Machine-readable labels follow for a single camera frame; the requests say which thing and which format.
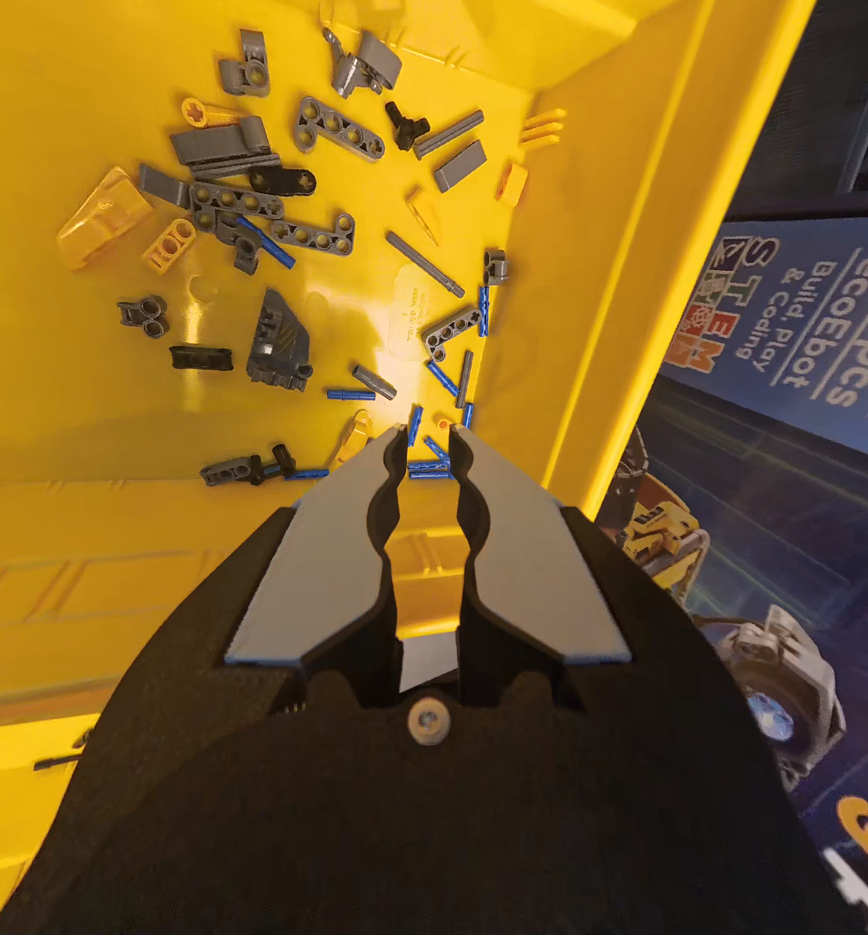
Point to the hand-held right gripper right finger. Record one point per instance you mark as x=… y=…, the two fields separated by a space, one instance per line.
x=544 y=585

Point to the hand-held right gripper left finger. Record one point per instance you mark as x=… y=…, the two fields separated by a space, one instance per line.
x=317 y=585

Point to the large yellow bin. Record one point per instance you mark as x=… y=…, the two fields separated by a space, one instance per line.
x=54 y=409

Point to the blue printed cardboard box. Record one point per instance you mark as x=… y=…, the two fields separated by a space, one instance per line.
x=784 y=482

